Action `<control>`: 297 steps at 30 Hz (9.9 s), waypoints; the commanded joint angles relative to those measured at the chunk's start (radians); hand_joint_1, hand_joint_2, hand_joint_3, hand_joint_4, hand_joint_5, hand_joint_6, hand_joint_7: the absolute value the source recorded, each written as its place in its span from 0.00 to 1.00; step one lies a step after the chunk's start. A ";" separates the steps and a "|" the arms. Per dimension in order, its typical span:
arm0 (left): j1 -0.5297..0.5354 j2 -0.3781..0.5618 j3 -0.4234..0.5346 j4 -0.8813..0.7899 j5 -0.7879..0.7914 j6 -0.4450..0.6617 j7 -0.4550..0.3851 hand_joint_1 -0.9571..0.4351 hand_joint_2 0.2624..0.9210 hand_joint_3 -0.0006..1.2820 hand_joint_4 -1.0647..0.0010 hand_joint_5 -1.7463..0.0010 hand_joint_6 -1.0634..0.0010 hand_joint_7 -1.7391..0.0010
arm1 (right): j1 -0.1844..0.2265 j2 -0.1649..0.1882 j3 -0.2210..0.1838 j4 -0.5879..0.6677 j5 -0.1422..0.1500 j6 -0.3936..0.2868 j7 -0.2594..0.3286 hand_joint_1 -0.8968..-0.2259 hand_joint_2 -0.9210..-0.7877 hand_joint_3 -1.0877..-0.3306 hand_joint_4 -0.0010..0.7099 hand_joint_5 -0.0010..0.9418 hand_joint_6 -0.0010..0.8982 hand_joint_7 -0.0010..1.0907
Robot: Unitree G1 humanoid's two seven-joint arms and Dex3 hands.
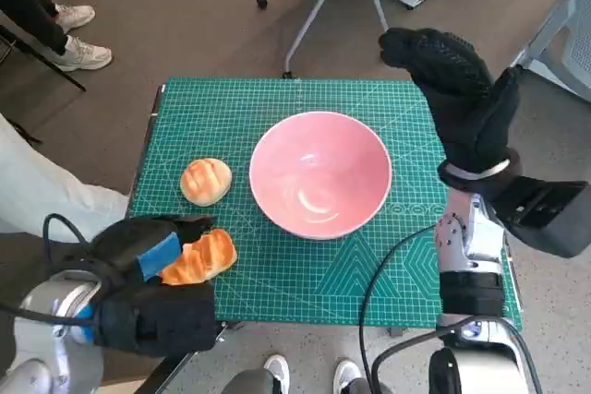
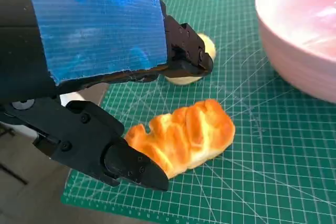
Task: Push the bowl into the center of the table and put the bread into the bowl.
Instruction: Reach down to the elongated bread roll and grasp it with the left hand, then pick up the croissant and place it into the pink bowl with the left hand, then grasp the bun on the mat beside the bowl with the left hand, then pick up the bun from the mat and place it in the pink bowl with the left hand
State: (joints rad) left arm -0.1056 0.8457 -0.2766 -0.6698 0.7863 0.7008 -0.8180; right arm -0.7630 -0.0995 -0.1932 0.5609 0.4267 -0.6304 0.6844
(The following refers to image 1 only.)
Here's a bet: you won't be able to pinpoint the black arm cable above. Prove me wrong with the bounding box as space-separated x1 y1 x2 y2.
358 223 444 394
0 212 112 326

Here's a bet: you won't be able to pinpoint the long twisted orange bread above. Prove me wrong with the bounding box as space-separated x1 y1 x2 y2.
159 227 239 287

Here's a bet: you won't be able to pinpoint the seated person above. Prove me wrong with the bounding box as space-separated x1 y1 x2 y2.
0 112 130 243

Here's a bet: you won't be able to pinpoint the green cutting mat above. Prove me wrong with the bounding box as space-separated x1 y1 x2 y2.
125 76 523 328

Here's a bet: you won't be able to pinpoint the bare left hand blue tape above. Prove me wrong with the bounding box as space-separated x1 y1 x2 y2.
90 214 218 284

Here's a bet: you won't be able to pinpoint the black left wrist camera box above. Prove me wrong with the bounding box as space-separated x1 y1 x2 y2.
91 281 219 358

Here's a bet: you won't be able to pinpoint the black stand leg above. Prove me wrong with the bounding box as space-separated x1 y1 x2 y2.
0 22 88 93

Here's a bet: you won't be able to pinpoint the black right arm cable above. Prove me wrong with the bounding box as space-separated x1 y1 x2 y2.
358 223 444 394

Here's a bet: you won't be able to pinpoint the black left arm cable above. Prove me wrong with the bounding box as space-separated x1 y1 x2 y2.
0 212 112 326

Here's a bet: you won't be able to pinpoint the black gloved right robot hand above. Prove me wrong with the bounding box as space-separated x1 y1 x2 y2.
377 27 523 174

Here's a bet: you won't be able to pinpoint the person's feet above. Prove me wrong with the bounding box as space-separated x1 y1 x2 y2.
221 354 370 394

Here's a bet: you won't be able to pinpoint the pink bowl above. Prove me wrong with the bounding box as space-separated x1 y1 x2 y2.
248 111 393 242

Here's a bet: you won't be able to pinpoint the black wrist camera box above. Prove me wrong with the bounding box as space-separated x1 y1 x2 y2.
91 281 219 358
488 174 591 259

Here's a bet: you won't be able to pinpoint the standing person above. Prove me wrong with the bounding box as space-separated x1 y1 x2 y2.
0 0 114 73

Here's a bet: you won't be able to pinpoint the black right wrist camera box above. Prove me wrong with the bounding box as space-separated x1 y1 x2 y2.
488 174 591 259

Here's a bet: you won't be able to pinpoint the round bread bun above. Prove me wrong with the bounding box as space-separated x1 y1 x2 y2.
179 158 233 207

